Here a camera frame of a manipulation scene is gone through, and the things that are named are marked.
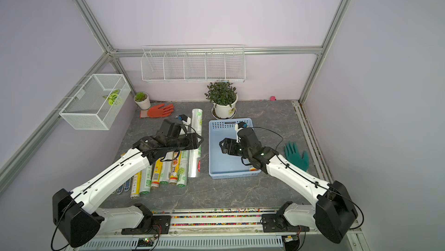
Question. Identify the white wire side basket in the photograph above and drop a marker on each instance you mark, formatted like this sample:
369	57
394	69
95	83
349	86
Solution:
87	110

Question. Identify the green toy in basket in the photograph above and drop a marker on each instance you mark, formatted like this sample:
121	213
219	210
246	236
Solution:
113	99

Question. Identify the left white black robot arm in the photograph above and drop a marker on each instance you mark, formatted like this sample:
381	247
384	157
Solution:
76	213

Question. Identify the white wire wall shelf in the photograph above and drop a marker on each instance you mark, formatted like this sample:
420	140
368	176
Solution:
193	63

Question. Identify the white green roll far left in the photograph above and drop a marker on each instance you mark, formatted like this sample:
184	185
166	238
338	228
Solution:
145	181

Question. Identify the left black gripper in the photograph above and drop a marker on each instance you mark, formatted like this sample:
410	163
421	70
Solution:
193	141

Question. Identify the red rubber glove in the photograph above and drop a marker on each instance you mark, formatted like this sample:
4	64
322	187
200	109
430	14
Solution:
158	111

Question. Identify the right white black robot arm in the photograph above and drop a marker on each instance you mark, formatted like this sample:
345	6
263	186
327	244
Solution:
331	210

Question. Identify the yellow red plastic wrap roll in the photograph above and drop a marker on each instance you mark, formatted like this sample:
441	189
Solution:
173	178

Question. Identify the light blue plastic basket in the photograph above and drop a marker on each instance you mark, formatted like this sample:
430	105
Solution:
225	161

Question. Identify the green rubber glove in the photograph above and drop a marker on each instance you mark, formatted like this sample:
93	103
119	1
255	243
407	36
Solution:
294	156

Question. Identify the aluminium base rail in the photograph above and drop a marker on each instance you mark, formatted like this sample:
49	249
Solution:
247	229

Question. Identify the small potted green plant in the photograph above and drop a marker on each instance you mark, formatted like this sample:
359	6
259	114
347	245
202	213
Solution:
142	100

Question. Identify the clear silver plastic wrap roll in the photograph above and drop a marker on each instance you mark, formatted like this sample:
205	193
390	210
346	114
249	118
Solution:
195	153

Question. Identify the large potted green plant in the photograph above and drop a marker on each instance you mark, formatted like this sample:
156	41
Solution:
224	97

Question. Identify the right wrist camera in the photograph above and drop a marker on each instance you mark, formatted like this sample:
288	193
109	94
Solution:
240	125

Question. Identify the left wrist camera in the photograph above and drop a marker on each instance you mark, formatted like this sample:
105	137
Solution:
185	119

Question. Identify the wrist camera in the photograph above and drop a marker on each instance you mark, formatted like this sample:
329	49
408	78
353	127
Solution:
185	119
240	125

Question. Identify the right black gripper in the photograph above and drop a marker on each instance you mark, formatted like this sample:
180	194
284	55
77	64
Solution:
231	150

